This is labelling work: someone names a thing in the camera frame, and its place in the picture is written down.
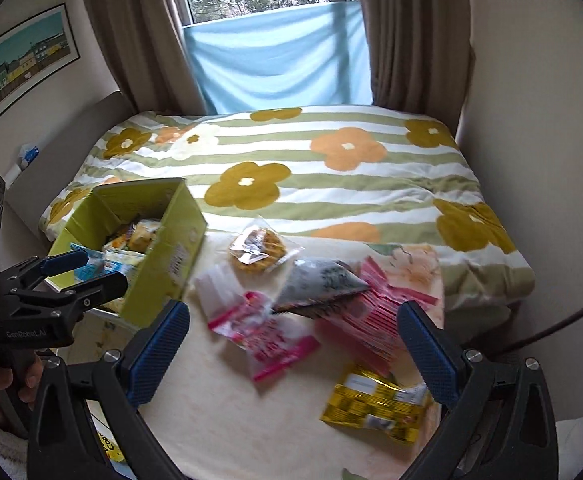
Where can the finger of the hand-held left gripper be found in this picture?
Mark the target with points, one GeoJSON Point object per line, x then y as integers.
{"type": "Point", "coordinates": [66, 262]}
{"type": "Point", "coordinates": [101, 290]}

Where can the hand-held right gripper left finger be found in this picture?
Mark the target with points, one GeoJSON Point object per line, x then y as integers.
{"type": "Point", "coordinates": [161, 355]}

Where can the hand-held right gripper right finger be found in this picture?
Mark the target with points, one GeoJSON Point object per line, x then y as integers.
{"type": "Point", "coordinates": [426, 355]}

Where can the blue white snack packet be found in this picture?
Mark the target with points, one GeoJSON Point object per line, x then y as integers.
{"type": "Point", "coordinates": [116, 260]}

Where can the pink wafer packet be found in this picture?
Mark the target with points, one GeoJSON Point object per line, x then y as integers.
{"type": "Point", "coordinates": [371, 320]}

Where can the orange yellow cake packet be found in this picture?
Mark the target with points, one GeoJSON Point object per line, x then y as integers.
{"type": "Point", "coordinates": [141, 235]}

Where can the yellow gold snack packet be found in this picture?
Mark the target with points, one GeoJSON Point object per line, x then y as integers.
{"type": "Point", "coordinates": [371, 405]}

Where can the green cardboard box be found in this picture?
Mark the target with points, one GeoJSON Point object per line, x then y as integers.
{"type": "Point", "coordinates": [171, 260]}

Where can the pink red snack packet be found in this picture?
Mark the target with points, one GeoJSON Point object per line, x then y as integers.
{"type": "Point", "coordinates": [271, 340]}

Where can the black white triangle packet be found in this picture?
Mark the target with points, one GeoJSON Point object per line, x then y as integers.
{"type": "Point", "coordinates": [321, 285]}

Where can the clear waffle packet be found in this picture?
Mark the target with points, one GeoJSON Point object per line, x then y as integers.
{"type": "Point", "coordinates": [259, 250]}

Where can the white floral small table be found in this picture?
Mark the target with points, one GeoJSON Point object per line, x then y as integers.
{"type": "Point", "coordinates": [221, 420]}

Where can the yellow bag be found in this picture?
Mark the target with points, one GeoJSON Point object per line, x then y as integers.
{"type": "Point", "coordinates": [108, 447]}

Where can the white blue bottle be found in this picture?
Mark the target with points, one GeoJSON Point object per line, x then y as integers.
{"type": "Point", "coordinates": [28, 155]}

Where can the grey bed headboard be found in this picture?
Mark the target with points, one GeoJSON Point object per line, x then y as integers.
{"type": "Point", "coordinates": [71, 135]}

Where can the floral striped duvet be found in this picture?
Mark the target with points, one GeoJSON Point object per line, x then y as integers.
{"type": "Point", "coordinates": [346, 195]}

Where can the brown curtain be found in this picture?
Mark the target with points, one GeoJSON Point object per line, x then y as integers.
{"type": "Point", "coordinates": [416, 35]}
{"type": "Point", "coordinates": [136, 35]}

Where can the light blue window cloth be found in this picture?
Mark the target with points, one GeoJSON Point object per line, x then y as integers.
{"type": "Point", "coordinates": [281, 60]}

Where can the framed wall picture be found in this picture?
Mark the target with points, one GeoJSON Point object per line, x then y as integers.
{"type": "Point", "coordinates": [26, 65]}

